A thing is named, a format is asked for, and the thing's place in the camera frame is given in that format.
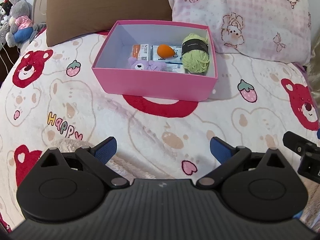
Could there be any pink checkered pillow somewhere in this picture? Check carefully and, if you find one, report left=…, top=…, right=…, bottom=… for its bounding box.
left=169, top=0, right=311, bottom=64

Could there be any pink cardboard box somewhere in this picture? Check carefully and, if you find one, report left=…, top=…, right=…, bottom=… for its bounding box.
left=92, top=20, right=218, bottom=102

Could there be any blue wet wipes pack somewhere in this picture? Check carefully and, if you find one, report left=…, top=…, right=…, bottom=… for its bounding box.
left=151, top=44, right=182, bottom=64

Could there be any green yarn ball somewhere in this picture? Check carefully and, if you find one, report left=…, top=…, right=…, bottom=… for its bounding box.
left=181, top=33, right=210, bottom=75

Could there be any orange makeup sponge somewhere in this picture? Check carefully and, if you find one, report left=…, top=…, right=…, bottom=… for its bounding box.
left=157, top=44, right=175, bottom=59

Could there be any orange white tissue pack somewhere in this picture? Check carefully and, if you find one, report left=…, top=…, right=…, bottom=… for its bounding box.
left=130, top=44, right=150, bottom=61

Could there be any brown pillow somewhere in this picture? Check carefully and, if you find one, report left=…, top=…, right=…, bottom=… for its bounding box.
left=46, top=0, right=172, bottom=47

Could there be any black white plush toy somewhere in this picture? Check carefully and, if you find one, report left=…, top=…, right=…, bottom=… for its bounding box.
left=1, top=0, right=12, bottom=25

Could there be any grey plush toy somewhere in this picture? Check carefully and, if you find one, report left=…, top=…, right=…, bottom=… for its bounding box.
left=5, top=0, right=34, bottom=48

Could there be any bear print blanket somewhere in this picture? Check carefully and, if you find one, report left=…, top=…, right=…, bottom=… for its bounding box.
left=1, top=33, right=319, bottom=230

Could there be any purple plush toy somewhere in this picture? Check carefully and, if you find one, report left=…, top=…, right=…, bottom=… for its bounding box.
left=128, top=57, right=166, bottom=71

